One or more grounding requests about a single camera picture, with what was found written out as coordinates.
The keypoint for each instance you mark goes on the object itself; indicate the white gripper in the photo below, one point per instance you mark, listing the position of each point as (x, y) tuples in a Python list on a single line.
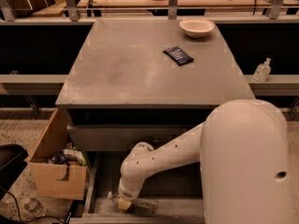
[(125, 194)]

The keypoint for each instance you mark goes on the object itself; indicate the clear plastic water bottle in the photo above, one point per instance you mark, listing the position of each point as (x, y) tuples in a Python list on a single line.
[(145, 206)]

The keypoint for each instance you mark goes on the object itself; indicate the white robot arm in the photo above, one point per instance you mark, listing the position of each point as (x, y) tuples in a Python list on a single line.
[(242, 149)]

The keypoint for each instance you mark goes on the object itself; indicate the open grey middle drawer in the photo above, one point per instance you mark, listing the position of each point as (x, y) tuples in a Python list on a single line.
[(177, 193)]

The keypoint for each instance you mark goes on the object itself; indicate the closed grey top drawer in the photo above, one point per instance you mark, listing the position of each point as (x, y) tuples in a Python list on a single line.
[(120, 138)]

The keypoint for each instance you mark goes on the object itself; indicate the plastic bottle on floor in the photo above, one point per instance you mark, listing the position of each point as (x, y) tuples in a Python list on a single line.
[(35, 207)]

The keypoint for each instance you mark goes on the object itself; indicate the grey wooden drawer cabinet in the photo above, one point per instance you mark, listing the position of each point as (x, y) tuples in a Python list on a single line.
[(122, 77)]

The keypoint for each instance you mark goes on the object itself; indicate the hand sanitizer pump bottle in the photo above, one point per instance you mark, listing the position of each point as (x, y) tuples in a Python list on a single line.
[(262, 71)]

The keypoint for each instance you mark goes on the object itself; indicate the cardboard box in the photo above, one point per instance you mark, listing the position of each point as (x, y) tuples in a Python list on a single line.
[(63, 181)]

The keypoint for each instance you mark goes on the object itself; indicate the black bin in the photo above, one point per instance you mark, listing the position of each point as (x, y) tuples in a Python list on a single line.
[(12, 163)]

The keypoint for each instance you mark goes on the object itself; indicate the dark blue snack packet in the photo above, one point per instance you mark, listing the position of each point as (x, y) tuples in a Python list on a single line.
[(178, 55)]

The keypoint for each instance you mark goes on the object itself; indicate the white bowl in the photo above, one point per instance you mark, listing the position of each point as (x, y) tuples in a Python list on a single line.
[(196, 28)]

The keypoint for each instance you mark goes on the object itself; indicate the metal railing frame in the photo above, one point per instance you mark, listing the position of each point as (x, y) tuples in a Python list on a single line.
[(218, 10)]

